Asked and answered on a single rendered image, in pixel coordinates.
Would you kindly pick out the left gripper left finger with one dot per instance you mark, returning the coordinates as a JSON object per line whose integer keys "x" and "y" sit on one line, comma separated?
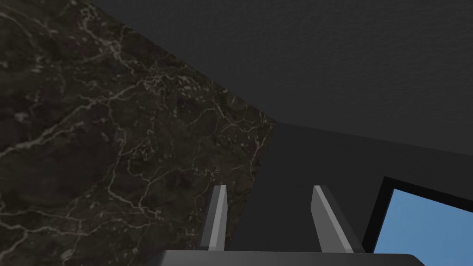
{"x": 215, "y": 221}

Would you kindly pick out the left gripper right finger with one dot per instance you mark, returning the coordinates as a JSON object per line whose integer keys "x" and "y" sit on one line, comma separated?
{"x": 330, "y": 225}

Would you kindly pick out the black framed window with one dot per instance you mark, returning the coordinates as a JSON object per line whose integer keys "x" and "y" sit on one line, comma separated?
{"x": 425, "y": 229}

